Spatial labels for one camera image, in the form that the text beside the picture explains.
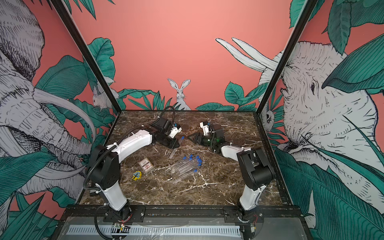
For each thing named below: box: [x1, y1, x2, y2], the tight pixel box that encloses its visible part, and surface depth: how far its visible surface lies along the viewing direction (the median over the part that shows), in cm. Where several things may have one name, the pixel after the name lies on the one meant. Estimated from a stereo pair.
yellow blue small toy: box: [132, 170, 142, 181], surface depth 88 cm
